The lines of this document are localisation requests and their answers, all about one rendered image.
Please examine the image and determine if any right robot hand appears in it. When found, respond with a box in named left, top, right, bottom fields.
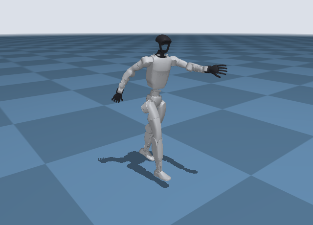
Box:
left=112, top=88, right=124, bottom=103

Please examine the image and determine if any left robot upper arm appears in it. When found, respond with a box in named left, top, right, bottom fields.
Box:
left=170, top=56, right=193, bottom=72

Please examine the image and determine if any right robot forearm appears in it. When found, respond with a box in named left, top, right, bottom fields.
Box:
left=117, top=70, right=132, bottom=94

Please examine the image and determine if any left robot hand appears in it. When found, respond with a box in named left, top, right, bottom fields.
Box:
left=204, top=65, right=227, bottom=78

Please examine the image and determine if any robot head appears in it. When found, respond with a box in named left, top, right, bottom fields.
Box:
left=155, top=35, right=172, bottom=58

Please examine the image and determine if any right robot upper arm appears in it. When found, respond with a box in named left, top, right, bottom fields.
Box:
left=127, top=56, right=153, bottom=77

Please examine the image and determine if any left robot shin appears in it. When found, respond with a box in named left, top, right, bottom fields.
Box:
left=144, top=132, right=153, bottom=152

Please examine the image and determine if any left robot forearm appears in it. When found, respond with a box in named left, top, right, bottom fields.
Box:
left=190, top=62, right=208, bottom=73

